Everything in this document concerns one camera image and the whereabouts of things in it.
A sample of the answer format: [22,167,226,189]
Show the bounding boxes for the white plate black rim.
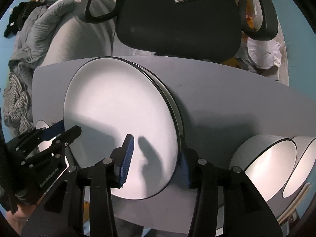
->
[63,58,182,200]

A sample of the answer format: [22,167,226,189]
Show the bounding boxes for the grey quilted jacket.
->
[8,0,77,66]

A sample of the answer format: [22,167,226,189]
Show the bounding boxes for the black cloth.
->
[4,1,31,37]

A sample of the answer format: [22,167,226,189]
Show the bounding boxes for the person's left forearm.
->
[5,201,36,230]

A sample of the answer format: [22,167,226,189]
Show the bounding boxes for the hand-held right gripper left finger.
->
[21,134,135,237]

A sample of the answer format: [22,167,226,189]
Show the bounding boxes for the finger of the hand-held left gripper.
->
[23,125,82,170]
[7,120,65,154]

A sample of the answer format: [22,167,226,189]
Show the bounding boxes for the light grey duvet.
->
[44,0,116,67]

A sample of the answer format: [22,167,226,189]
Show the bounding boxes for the black office chair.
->
[84,0,279,62]

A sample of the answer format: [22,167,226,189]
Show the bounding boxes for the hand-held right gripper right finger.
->
[179,148,283,237]

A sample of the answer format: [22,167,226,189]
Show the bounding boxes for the stack of white plates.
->
[109,56,185,141]

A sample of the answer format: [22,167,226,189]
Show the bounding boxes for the striped knit garment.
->
[2,74,34,134]

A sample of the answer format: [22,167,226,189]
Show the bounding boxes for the wooden frame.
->
[278,181,313,228]

